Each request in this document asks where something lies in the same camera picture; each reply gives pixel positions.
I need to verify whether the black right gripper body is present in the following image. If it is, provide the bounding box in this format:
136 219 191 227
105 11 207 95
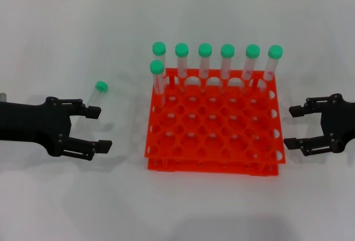
320 93 355 154

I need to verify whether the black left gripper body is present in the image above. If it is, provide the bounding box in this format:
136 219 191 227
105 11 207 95
0 97 73 158

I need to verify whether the clear test tube green cap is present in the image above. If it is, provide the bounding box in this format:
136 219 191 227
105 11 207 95
260 44 284 91
151 41 168 86
149 59 167 106
241 44 261 93
174 43 190 92
197 43 214 93
76 81 109 128
220 43 236 92

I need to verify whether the orange plastic test tube rack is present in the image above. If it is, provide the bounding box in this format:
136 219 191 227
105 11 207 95
144 68 286 177

